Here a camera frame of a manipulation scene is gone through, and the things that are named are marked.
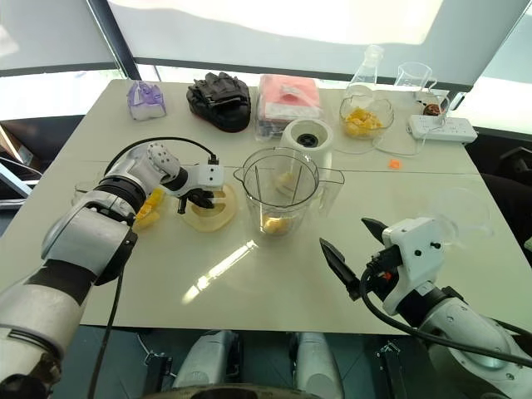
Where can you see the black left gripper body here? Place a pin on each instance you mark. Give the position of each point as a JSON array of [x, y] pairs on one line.
[[195, 196]]

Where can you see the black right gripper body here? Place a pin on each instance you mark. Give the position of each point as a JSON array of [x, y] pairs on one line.
[[380, 266]]

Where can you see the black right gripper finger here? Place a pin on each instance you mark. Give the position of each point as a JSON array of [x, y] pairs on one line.
[[375, 228], [338, 264]]

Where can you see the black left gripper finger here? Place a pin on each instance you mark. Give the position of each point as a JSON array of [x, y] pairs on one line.
[[181, 206], [210, 202]]

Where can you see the cream blender lid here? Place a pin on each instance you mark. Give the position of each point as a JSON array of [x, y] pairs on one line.
[[224, 208]]

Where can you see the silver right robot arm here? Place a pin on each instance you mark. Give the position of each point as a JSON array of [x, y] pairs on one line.
[[469, 336]]

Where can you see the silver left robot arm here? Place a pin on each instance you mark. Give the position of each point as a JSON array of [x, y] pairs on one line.
[[83, 232]]

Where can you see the small orange fruit piece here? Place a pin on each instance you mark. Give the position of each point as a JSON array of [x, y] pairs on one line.
[[395, 164]]

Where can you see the wavy-rimmed glass bowl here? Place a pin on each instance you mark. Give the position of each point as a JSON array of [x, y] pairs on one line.
[[160, 208], [384, 114]]

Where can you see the clear blender jug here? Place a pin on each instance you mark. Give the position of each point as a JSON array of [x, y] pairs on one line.
[[278, 195]]

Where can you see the black gloves bundle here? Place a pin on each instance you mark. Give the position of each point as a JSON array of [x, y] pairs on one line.
[[220, 101]]

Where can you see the silver rounded robot leg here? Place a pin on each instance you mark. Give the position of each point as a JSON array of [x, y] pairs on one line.
[[316, 365], [203, 361]]

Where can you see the purple and white pouch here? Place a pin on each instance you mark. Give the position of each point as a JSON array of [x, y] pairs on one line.
[[145, 104]]

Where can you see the white blender base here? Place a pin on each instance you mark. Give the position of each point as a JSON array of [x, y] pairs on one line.
[[297, 133]]

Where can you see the white power strip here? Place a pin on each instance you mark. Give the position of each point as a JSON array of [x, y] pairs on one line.
[[455, 129]]

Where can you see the pink cloth package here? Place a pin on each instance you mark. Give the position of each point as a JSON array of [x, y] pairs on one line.
[[287, 99]]

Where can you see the dark reddish round object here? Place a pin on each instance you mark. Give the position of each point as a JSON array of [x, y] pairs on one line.
[[432, 109]]

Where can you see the black chair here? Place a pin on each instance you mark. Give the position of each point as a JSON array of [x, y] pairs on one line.
[[509, 174]]

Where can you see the glass conical flask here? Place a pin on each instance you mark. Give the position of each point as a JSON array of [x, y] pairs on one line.
[[365, 79]]

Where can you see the glass beaker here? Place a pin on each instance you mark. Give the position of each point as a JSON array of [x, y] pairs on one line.
[[413, 81]]

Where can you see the wide white roller blind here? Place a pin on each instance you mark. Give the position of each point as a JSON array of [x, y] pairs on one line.
[[291, 41]]

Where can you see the narrow white roller blind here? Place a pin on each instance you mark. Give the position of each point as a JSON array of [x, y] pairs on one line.
[[50, 37]]

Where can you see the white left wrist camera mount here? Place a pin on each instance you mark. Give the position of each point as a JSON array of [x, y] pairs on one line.
[[210, 176]]

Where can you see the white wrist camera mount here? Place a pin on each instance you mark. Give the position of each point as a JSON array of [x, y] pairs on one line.
[[210, 176], [415, 249]]

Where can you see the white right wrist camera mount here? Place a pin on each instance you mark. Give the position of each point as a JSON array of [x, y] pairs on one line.
[[415, 249]]

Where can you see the black metal table bracket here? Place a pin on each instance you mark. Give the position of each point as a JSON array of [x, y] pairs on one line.
[[392, 365], [160, 370]]

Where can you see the grey metal frame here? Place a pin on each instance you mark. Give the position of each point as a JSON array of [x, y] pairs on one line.
[[14, 187]]

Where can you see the black window post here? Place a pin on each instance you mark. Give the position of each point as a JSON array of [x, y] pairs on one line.
[[114, 45]]

